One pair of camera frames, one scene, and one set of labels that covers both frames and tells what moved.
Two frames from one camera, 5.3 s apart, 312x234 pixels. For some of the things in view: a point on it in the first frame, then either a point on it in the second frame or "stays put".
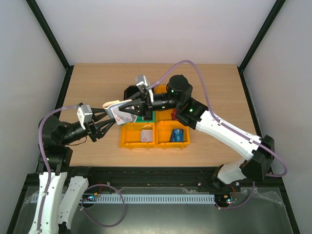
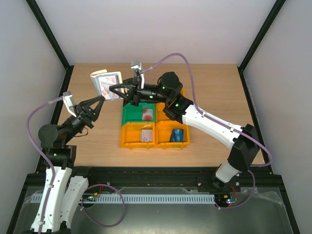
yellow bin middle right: x=163 y=115 stays put
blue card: x=177 y=135 stays put
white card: x=146 y=135 stays put
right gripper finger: x=136 y=98 to x=120 y=85
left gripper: x=96 y=128 to x=85 y=116
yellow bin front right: x=163 y=133 stays put
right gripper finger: x=138 y=111 to x=120 y=93
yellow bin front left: x=130 y=135 stays put
